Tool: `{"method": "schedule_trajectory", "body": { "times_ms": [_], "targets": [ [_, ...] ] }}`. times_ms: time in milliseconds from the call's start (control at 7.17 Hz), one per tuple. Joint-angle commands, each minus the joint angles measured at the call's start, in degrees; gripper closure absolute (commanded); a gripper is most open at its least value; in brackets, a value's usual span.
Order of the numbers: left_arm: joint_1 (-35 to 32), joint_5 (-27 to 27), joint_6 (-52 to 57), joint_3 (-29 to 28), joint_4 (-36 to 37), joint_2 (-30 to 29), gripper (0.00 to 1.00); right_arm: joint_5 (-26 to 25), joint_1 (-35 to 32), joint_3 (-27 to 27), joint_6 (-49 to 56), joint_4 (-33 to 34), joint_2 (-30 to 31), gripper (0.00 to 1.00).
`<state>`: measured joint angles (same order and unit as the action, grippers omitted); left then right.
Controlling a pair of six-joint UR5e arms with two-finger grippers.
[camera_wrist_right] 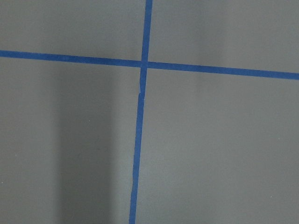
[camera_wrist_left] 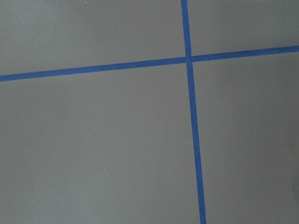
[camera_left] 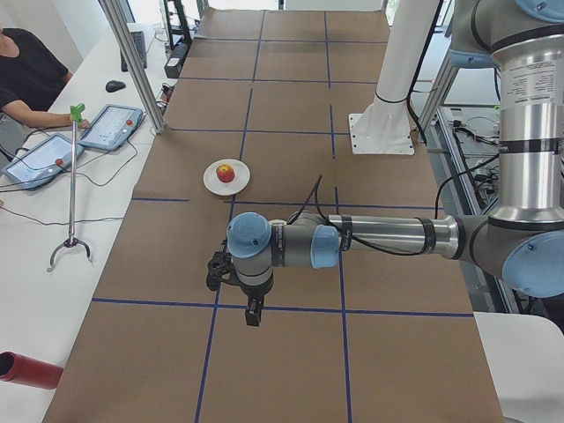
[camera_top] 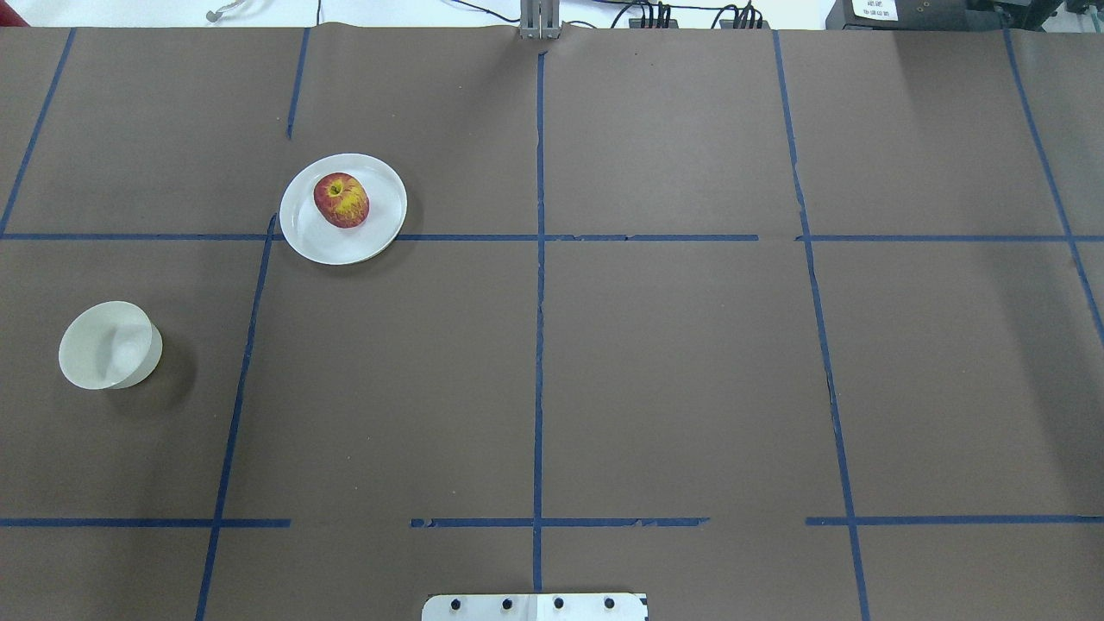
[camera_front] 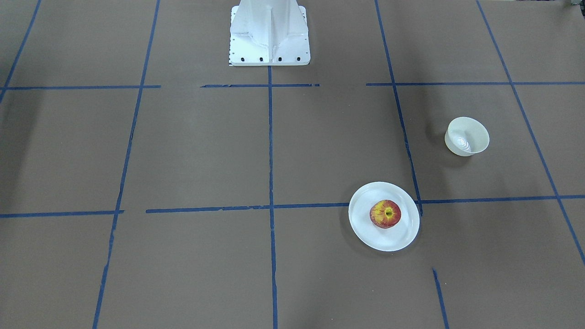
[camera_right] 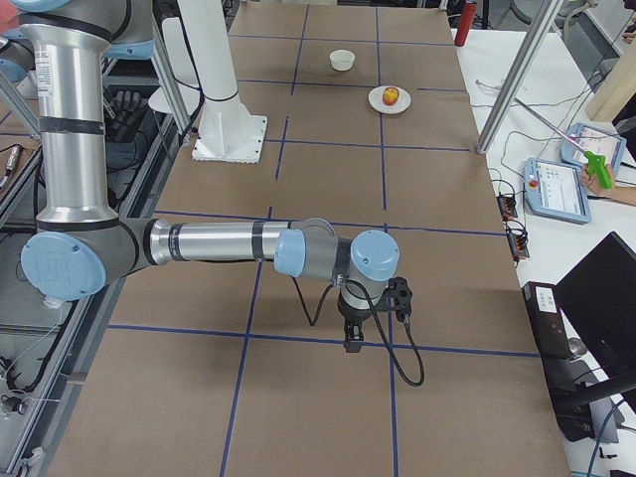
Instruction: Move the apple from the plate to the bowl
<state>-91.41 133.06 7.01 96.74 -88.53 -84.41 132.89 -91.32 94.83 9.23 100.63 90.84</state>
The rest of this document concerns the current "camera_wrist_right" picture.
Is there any long vertical blue tape line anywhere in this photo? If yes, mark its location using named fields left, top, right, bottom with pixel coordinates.
left=128, top=0, right=153, bottom=224

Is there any long horizontal blue tape line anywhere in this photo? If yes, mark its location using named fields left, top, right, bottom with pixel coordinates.
left=0, top=50, right=299, bottom=80

